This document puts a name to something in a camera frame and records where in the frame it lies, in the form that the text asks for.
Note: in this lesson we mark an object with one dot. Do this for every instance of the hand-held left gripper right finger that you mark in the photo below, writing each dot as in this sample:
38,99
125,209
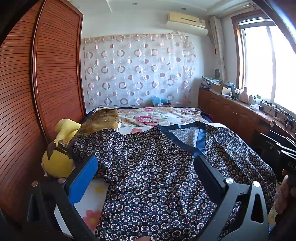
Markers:
208,176

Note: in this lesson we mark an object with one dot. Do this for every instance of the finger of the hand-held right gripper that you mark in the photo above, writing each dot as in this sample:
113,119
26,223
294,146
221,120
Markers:
285,144

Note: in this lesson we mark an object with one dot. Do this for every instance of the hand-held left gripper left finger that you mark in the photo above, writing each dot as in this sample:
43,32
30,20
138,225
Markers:
83,179

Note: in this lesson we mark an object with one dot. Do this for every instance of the navy circle-patterned garment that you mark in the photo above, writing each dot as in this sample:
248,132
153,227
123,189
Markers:
150,173

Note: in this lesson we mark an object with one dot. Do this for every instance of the person's right hand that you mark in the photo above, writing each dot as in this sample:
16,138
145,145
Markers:
285,199

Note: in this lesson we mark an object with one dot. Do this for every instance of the white fruit-print sheet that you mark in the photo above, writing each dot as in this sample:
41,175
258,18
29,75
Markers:
92,199

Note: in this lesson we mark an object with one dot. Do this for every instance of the white round knob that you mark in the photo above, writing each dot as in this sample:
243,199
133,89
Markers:
273,123

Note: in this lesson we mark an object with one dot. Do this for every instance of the yellow plush toy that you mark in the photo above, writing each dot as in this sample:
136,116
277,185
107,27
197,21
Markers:
57,162

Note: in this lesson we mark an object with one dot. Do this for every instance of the green-capped bottle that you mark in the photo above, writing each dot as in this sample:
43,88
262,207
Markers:
258,99

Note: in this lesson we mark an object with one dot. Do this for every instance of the white small bottle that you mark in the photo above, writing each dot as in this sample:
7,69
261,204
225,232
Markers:
251,99

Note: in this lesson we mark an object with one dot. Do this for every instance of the floral quilt on bed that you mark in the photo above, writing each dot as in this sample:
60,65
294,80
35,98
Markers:
205,114

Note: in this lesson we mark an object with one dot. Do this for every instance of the pale pink jug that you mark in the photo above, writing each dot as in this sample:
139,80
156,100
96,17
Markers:
244,95

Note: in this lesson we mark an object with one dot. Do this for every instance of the long wooden cabinet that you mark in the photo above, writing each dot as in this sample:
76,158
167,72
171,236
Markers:
226,111

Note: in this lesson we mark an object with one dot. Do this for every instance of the blue plastic bag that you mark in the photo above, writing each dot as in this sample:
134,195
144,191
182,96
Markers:
229,87

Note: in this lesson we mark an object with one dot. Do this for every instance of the wooden framed window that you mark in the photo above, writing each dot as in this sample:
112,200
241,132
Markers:
266,64

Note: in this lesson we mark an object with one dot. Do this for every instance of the floral blanket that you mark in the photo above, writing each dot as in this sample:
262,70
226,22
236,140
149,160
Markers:
150,117

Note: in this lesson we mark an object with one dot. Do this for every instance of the small cardboard box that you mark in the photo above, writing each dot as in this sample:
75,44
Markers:
161,104

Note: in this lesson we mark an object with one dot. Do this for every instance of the open cardboard box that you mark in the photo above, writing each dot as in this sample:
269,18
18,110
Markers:
219,89

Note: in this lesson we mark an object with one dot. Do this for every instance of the blue tissue packets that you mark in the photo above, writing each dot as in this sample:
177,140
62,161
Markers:
159,100

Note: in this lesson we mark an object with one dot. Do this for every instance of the stack of folded cloths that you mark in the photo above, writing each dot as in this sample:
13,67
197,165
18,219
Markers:
211,80

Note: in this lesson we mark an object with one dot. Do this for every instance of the grey oval object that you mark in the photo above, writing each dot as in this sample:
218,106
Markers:
217,73

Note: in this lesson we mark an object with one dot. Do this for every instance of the wooden louvered wardrobe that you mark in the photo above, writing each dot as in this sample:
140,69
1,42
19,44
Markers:
23,92

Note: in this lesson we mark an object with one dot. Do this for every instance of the red tassel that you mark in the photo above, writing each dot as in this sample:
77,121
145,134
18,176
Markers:
215,50

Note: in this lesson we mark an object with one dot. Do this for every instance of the white patterned window curtain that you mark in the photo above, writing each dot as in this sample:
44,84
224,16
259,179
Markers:
217,46

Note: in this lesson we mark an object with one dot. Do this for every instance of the sheer circle-patterned curtain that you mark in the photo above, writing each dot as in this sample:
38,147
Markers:
138,69

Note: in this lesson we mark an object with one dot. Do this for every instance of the beige air conditioner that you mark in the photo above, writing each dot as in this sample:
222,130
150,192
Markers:
185,23

